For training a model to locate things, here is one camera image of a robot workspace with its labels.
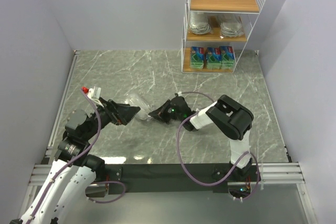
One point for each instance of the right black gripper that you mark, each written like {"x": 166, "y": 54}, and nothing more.
{"x": 167, "y": 111}

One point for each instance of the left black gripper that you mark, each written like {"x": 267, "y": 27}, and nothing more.
{"x": 114, "y": 112}

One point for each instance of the silver sponge pack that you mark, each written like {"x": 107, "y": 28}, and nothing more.
{"x": 230, "y": 25}
{"x": 134, "y": 99}
{"x": 198, "y": 23}

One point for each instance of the blue green sponge pack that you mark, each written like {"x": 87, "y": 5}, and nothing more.
{"x": 197, "y": 57}
{"x": 213, "y": 58}
{"x": 228, "y": 57}

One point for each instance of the silver sponge pack top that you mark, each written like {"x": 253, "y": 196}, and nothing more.
{"x": 198, "y": 23}

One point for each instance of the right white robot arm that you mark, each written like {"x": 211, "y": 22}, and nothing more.
{"x": 231, "y": 118}

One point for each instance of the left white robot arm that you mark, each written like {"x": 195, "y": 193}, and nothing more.
{"x": 73, "y": 168}

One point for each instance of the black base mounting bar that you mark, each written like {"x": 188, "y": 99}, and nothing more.
{"x": 166, "y": 178}

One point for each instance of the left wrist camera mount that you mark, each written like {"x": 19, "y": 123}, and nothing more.
{"x": 93, "y": 94}

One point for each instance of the aluminium rail frame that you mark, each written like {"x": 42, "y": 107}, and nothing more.
{"x": 156, "y": 76}

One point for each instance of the white wire wooden shelf rack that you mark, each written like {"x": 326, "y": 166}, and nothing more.
{"x": 216, "y": 33}

